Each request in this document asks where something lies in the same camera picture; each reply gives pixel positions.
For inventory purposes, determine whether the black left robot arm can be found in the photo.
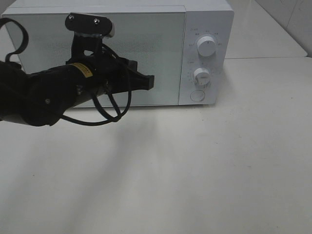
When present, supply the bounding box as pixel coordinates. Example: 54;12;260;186
0;53;155;127

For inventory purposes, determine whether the white microwave door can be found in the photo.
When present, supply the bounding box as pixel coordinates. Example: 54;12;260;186
4;5;185;106

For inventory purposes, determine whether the round white door button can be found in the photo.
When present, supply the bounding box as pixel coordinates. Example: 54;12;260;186
190;90;205;102

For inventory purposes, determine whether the upper white power knob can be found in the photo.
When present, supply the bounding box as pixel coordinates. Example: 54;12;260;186
196;35;216;57

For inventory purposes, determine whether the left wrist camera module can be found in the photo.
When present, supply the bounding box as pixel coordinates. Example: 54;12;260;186
65;13;115;58

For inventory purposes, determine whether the white microwave oven body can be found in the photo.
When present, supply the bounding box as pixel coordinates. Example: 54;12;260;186
3;0;234;105

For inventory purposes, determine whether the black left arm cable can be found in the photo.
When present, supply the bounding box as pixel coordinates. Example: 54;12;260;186
0;20;134;127

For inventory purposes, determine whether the lower white timer knob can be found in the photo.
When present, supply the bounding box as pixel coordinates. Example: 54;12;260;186
193;68;211;86

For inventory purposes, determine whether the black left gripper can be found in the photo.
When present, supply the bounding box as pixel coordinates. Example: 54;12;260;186
65;52;155;98

